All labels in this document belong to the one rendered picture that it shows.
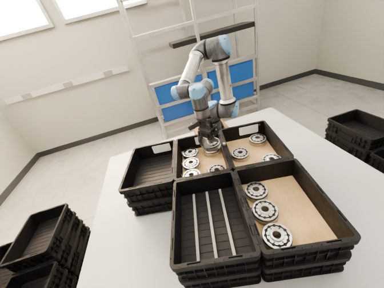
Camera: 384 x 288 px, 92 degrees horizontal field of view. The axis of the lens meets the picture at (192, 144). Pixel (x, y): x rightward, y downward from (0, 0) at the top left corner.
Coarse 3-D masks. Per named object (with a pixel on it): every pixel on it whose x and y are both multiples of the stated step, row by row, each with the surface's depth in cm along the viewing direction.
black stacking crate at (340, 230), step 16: (240, 176) 91; (256, 176) 92; (272, 176) 92; (304, 176) 81; (320, 208) 73; (336, 224) 65; (288, 256) 61; (304, 256) 60; (320, 256) 62; (336, 256) 62
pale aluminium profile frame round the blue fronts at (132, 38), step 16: (128, 0) 260; (192, 0) 223; (256, 0) 238; (192, 16) 233; (208, 16) 291; (256, 16) 247; (128, 32) 225; (160, 32) 232; (256, 32) 257; (256, 48) 268; (256, 64) 280; (256, 80) 291; (256, 96) 307; (160, 112) 341
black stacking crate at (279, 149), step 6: (258, 126) 122; (264, 126) 120; (222, 132) 124; (228, 132) 124; (234, 132) 124; (258, 132) 125; (264, 132) 122; (270, 132) 111; (228, 138) 127; (234, 138) 127; (240, 138) 127; (270, 138) 113; (270, 144) 115; (276, 144) 106; (276, 150) 108; (282, 150) 98; (282, 156) 100; (288, 156) 93
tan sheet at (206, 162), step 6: (198, 150) 127; (198, 156) 122; (204, 156) 120; (216, 156) 118; (222, 156) 116; (204, 162) 115; (210, 162) 114; (216, 162) 113; (222, 162) 111; (204, 168) 111
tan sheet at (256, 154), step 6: (246, 138) 126; (228, 144) 125; (234, 144) 124; (240, 144) 122; (246, 144) 121; (252, 150) 114; (258, 150) 113; (264, 150) 112; (270, 150) 111; (252, 156) 110; (258, 156) 109; (234, 162) 109; (240, 162) 108; (246, 162) 107; (252, 162) 106
